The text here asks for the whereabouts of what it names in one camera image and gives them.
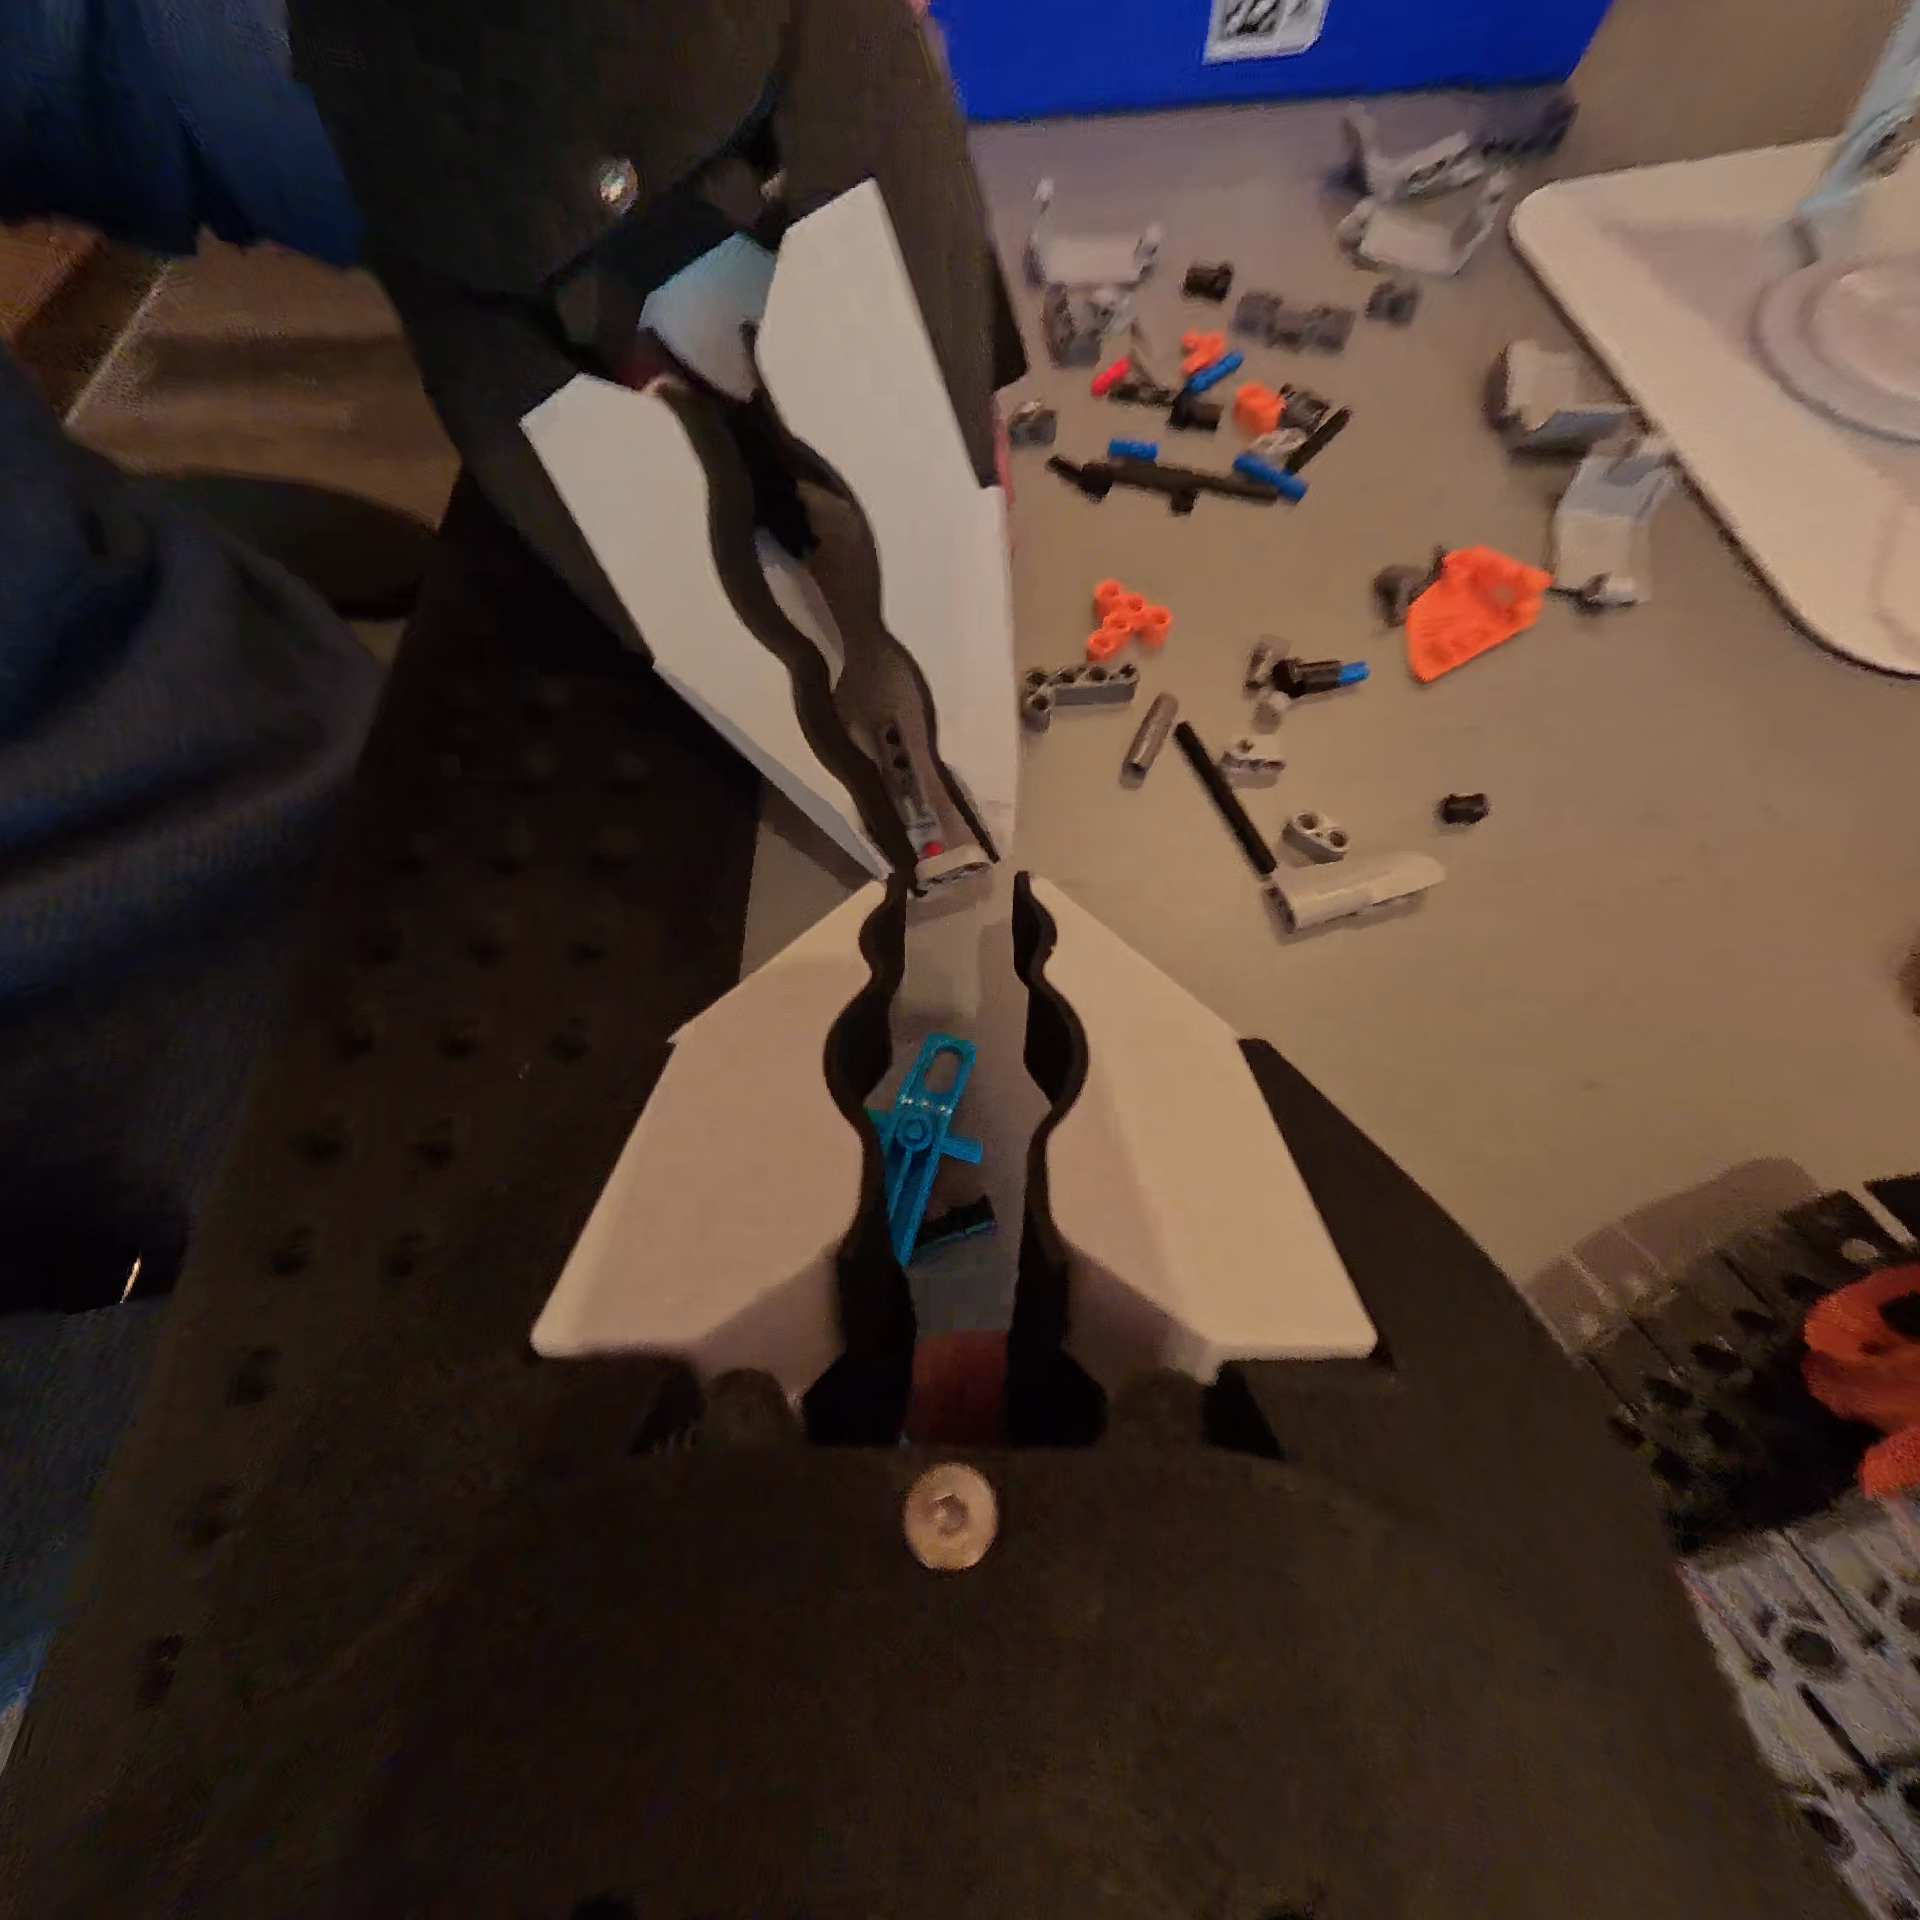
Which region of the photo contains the light grey wing panel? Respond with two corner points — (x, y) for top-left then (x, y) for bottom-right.
(1263, 852), (1447, 935)

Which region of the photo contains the pile of small technic pieces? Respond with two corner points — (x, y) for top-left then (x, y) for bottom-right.
(1045, 456), (1277, 520)

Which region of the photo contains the teal plastic piece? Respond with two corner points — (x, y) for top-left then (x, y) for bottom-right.
(866, 1031), (992, 1270)

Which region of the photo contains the dark grey double cross block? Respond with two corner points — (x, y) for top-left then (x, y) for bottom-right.
(1231, 294), (1360, 355)

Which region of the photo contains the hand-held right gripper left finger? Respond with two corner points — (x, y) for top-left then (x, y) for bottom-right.
(527, 873), (915, 1444)

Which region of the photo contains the light grey boxy panel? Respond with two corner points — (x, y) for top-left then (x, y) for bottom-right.
(1485, 343), (1636, 458)

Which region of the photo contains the light grey curved panel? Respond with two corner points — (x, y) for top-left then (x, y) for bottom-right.
(1027, 180), (1163, 290)
(1552, 450), (1680, 609)
(1339, 172), (1508, 280)

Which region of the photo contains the light grey panel with holes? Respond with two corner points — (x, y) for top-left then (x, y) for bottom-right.
(1339, 107), (1478, 203)

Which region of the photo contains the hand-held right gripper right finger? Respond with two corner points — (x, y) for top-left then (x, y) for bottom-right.
(1005, 872), (1383, 1450)

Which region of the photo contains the person's left forearm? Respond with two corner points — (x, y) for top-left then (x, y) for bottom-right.
(0, 0), (367, 273)

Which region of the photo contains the black dimpled pad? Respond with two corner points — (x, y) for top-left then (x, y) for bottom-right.
(0, 480), (879, 1920)

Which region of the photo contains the small assembly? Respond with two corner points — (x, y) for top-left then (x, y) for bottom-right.
(877, 721), (946, 841)

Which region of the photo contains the white book stand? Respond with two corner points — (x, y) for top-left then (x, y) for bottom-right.
(1507, 0), (1920, 682)

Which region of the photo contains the orange flat panel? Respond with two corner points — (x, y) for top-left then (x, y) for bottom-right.
(1406, 546), (1555, 684)

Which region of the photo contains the blue storage bin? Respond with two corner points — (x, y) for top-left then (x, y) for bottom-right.
(930, 0), (1614, 126)

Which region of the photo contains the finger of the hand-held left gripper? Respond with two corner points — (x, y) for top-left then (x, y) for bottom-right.
(750, 177), (1021, 870)
(518, 376), (909, 884)

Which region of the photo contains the black chair armrest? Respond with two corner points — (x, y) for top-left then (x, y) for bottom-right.
(141, 464), (460, 619)

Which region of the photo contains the long black axle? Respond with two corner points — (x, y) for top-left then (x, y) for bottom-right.
(1174, 722), (1279, 881)

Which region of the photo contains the dark grey L-shaped beam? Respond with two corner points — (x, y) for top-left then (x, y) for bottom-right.
(1019, 664), (1143, 732)

